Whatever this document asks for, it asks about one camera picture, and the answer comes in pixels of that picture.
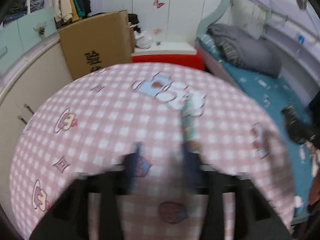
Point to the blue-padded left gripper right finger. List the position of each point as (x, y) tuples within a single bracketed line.
[(255, 218)]

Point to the grey folded blanket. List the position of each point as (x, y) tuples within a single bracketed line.
[(244, 51)]

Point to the white plastic bag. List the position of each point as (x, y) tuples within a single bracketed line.
[(143, 39)]

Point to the hanging jackets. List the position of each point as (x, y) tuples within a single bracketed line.
[(70, 11)]

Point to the teal bed mattress sheet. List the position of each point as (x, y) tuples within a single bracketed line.
[(273, 95)]

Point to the black clothes pile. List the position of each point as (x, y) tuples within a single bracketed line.
[(134, 21)]

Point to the red storage bench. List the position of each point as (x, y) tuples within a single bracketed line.
[(179, 53)]

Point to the teal bunk bed frame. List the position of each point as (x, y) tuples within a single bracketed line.
[(292, 28)]

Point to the beige low cabinet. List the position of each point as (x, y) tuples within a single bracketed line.
[(35, 77)]

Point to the white wardrobe doors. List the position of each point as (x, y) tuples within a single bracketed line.
[(165, 20)]

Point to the pink checkered tablecloth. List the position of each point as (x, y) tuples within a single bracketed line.
[(88, 125)]

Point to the large cardboard box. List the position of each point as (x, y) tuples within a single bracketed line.
[(96, 43)]

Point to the purple stair shelf unit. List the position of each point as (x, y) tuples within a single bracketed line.
[(11, 10)]

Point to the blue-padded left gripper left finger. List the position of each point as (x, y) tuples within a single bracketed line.
[(68, 218)]

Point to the teal long snack wrapper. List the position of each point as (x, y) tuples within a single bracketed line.
[(188, 125)]

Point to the teal drawer unit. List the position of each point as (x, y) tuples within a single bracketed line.
[(23, 34)]

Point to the person's right hand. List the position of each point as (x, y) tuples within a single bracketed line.
[(314, 189)]

